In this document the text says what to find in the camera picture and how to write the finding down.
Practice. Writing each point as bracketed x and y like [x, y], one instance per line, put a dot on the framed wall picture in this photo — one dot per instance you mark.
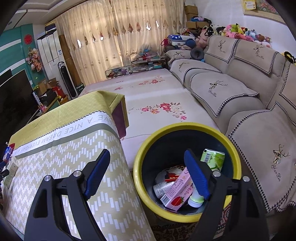
[263, 7]

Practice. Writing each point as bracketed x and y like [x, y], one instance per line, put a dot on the stack of cardboard boxes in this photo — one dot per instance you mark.
[192, 14]

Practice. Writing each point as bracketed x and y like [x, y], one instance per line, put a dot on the patterned green tablecloth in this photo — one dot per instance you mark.
[69, 150]

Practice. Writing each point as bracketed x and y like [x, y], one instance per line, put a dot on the yellow rimmed dark bin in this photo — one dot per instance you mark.
[143, 166]

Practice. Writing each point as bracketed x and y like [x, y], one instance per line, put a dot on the floral bed cover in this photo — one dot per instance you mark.
[161, 92]

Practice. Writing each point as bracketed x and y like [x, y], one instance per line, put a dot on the white standing air conditioner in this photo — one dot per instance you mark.
[52, 58]

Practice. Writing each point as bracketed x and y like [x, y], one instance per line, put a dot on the black television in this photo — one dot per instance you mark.
[16, 104]

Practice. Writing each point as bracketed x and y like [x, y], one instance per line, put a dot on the dark round cushion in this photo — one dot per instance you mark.
[197, 53]

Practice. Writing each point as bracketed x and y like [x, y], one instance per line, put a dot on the blue star patterned bag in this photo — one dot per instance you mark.
[178, 38]

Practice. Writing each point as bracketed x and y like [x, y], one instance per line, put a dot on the black yellow plush toy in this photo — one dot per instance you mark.
[289, 58]

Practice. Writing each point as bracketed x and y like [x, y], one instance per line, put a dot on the pink strawberry drink carton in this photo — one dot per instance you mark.
[178, 192]

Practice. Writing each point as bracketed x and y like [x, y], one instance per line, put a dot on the patterned floor rug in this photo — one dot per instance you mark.
[175, 231]

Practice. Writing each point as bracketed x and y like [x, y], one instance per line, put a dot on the red round wall ornament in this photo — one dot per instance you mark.
[28, 39]

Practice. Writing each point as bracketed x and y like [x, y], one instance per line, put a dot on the low table with books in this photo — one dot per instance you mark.
[138, 67]

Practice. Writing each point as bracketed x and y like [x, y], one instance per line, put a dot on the white pill bottle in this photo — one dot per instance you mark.
[161, 188]

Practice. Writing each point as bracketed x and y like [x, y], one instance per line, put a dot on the blue red small box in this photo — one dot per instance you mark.
[8, 150]

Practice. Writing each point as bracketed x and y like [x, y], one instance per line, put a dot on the open cardboard boxes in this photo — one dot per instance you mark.
[48, 89]

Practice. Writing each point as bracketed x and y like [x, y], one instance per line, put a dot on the artificial flower decoration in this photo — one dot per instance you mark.
[34, 60]

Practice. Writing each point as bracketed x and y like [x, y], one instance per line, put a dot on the row of plush toys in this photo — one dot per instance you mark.
[238, 32]

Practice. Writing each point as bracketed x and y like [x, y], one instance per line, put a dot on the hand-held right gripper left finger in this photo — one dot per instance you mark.
[97, 173]

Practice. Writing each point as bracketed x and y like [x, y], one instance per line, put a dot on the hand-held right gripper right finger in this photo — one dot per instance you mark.
[196, 173]

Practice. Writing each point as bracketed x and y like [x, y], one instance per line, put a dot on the cream curtains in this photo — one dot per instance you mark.
[115, 41]

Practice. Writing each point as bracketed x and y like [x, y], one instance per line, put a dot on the green printed paper box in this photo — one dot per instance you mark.
[12, 169]

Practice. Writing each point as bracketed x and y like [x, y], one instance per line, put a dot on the pink plush bear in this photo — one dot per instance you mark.
[202, 39]

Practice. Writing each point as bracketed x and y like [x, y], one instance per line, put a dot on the beige sofa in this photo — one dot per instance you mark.
[242, 104]

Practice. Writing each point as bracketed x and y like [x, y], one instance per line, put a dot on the red snack packet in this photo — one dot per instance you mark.
[172, 176]

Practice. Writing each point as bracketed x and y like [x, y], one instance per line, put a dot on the black white tower fan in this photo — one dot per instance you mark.
[67, 81]

